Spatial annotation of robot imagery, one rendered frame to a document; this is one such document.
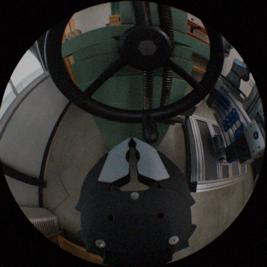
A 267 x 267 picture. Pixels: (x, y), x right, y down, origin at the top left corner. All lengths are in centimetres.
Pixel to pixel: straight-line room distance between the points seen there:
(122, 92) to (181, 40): 27
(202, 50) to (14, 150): 154
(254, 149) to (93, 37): 69
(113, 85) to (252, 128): 62
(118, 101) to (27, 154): 122
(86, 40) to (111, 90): 22
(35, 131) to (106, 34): 127
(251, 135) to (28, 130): 177
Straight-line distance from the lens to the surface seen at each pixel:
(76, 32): 38
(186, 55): 36
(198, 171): 77
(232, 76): 86
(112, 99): 37
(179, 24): 25
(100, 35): 32
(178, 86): 38
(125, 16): 22
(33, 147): 134
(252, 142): 50
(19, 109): 130
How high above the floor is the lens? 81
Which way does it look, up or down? 57 degrees down
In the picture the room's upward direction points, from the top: 3 degrees counter-clockwise
